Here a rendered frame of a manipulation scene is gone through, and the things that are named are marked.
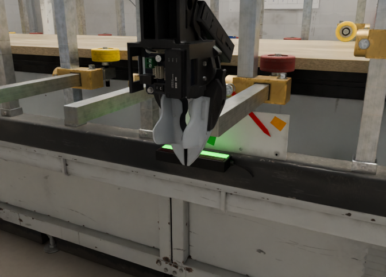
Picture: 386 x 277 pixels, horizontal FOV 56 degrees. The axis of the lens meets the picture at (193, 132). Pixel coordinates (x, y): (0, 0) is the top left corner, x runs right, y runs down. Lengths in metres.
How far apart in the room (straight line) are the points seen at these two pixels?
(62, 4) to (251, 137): 0.58
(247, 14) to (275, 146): 0.28
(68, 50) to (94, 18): 8.80
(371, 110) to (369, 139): 0.06
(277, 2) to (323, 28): 1.05
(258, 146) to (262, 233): 0.46
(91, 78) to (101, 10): 8.73
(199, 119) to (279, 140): 0.39
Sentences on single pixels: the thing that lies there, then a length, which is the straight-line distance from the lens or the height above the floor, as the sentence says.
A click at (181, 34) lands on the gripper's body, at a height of 0.97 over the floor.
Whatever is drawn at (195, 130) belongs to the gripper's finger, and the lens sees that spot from 0.41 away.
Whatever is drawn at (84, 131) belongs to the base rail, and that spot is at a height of 0.70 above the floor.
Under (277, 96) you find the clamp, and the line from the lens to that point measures 0.76.
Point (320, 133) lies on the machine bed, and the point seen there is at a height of 0.70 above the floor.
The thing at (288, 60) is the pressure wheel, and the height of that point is 0.90.
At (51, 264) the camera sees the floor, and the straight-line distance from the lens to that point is 1.73.
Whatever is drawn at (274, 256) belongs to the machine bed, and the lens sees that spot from 1.23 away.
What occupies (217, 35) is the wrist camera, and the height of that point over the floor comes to 0.97.
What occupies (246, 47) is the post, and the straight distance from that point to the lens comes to 0.77.
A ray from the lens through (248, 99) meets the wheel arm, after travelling 0.62.
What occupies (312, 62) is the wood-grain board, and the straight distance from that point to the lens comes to 0.91.
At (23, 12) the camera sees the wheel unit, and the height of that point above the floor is 1.03.
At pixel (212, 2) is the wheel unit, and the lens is 1.97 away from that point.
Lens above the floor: 0.99
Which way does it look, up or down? 17 degrees down
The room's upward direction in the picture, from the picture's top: straight up
